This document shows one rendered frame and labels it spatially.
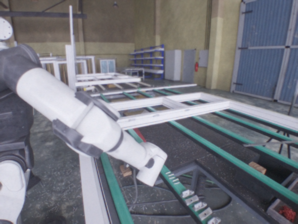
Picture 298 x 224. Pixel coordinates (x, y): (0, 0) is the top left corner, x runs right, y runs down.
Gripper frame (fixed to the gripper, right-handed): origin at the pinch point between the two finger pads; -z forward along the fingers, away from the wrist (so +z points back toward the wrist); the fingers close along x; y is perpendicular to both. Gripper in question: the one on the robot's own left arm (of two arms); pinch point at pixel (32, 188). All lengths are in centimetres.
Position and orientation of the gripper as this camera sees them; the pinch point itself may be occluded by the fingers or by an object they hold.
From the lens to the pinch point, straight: 123.2
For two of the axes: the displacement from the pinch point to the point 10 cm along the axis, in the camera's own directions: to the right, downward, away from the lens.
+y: -8.6, -2.1, 4.6
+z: -0.2, -9.0, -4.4
